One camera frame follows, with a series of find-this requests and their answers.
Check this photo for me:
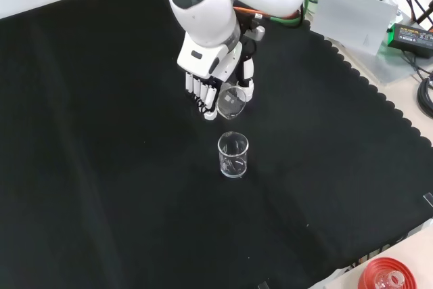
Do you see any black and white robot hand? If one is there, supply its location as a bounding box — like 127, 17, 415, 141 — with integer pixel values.
184, 40, 256, 122

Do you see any clear glass beaker with markings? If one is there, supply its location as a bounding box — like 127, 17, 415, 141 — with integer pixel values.
216, 82, 248, 121

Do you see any black power supply green label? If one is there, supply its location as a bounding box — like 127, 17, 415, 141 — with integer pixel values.
386, 22, 433, 60

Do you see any black bench cloth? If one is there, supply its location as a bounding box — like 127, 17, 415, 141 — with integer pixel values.
0, 0, 433, 289

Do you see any red ribbed round funnel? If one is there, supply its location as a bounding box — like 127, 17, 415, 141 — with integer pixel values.
358, 257, 415, 289

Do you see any small clear glass flask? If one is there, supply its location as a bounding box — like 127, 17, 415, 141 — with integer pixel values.
373, 269, 405, 289

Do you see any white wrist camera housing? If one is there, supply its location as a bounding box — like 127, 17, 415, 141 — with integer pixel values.
177, 36, 231, 80

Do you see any orange cable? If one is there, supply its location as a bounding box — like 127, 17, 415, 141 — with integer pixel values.
232, 4, 302, 22

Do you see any green cable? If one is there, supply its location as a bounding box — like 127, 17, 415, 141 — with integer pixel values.
266, 0, 313, 28

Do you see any grey metal base plate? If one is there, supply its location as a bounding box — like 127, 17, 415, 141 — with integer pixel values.
304, 0, 433, 87

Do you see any black coiled cable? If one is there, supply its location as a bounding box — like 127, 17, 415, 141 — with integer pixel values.
416, 72, 433, 118

